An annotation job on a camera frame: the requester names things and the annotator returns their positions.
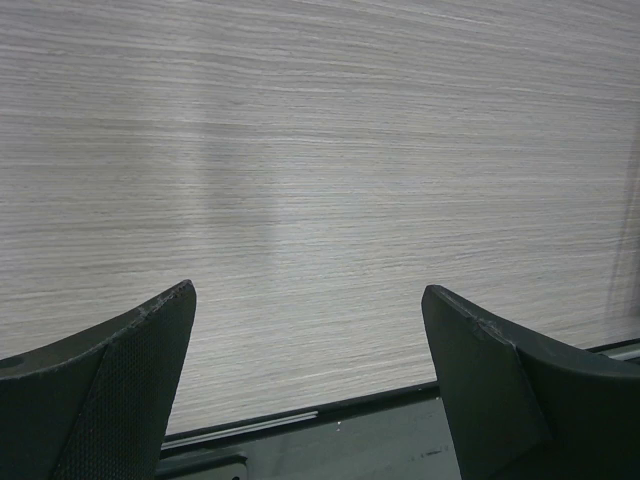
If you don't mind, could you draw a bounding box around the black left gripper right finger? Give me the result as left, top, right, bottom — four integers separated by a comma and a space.
421, 285, 639, 479

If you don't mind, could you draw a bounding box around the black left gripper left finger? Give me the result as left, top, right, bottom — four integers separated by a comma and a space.
1, 280, 196, 479

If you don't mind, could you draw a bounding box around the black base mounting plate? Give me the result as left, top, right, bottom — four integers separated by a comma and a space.
154, 339, 640, 480

